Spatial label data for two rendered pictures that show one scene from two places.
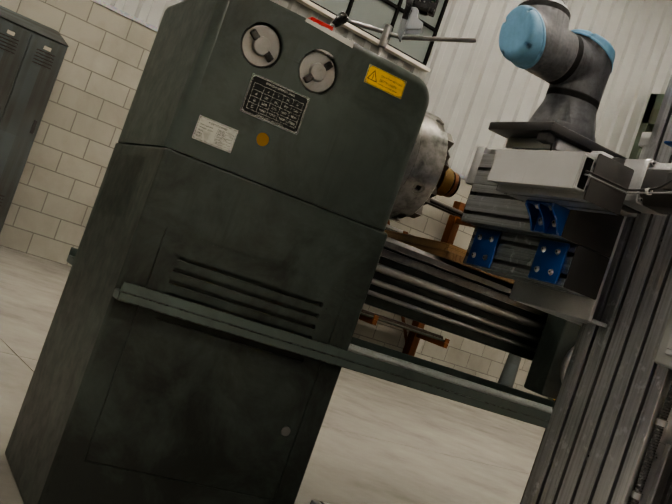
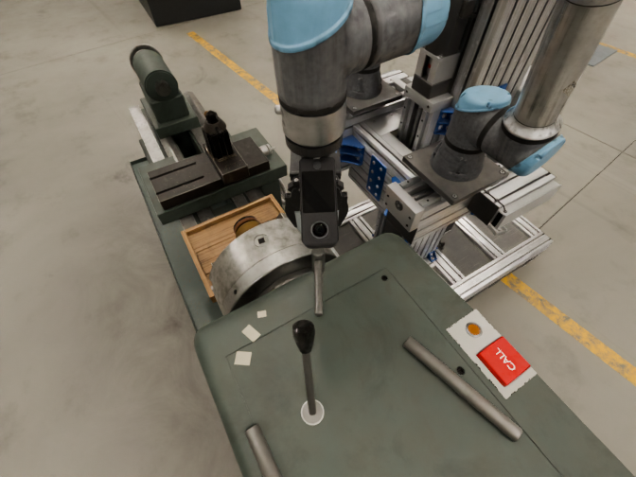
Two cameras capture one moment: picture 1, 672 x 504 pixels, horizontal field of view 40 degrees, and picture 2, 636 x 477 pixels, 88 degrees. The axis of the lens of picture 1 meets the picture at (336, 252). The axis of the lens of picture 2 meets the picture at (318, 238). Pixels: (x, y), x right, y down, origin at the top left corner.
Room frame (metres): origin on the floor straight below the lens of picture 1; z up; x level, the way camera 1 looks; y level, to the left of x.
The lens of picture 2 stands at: (2.47, 0.35, 1.83)
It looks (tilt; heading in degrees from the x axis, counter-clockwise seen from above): 54 degrees down; 266
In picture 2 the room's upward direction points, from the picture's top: straight up
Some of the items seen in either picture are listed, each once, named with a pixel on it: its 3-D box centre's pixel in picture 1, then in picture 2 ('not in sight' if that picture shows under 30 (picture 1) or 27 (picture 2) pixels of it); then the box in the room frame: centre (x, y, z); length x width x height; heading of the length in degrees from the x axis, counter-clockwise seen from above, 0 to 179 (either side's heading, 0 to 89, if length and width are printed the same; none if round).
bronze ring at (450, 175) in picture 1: (440, 179); (252, 236); (2.62, -0.21, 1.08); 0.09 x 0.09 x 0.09; 27
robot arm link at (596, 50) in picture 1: (581, 67); (479, 116); (2.00, -0.37, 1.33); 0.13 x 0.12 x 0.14; 118
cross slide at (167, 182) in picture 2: not in sight; (210, 170); (2.82, -0.64, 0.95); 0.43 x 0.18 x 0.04; 27
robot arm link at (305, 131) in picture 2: not in sight; (310, 114); (2.45, 0.02, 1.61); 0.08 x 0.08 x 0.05
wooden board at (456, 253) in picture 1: (453, 258); (245, 242); (2.68, -0.33, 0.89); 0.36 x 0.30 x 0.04; 27
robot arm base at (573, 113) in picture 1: (566, 118); (461, 150); (2.00, -0.38, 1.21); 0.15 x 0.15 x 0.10
